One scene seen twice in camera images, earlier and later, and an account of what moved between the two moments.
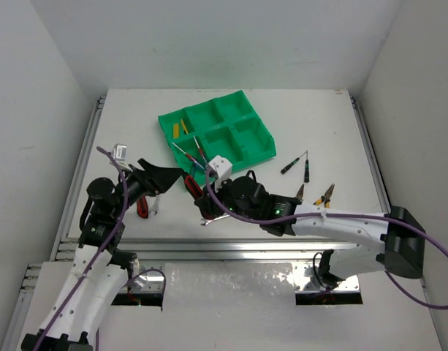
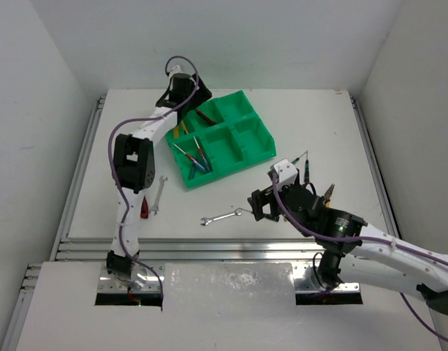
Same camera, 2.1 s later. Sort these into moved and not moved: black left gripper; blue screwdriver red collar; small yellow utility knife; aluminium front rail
Moved: black left gripper
Not moved: blue screwdriver red collar; aluminium front rail; small yellow utility knife
